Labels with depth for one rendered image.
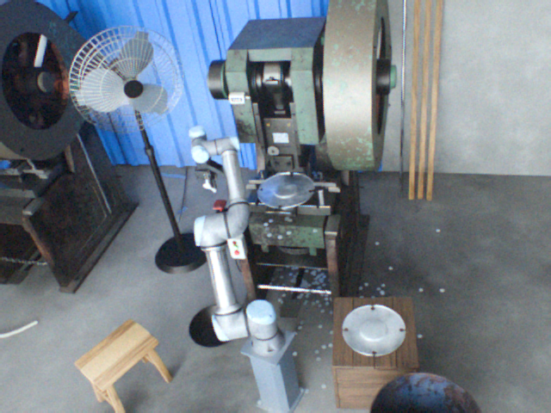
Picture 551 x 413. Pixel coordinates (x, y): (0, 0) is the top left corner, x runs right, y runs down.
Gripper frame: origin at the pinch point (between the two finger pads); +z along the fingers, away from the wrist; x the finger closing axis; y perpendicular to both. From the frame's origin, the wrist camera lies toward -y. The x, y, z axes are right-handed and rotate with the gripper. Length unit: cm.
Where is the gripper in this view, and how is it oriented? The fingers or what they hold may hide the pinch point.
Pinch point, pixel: (216, 189)
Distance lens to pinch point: 271.0
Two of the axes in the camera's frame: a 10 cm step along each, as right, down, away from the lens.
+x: -2.3, 6.3, -7.4
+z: 1.3, 7.7, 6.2
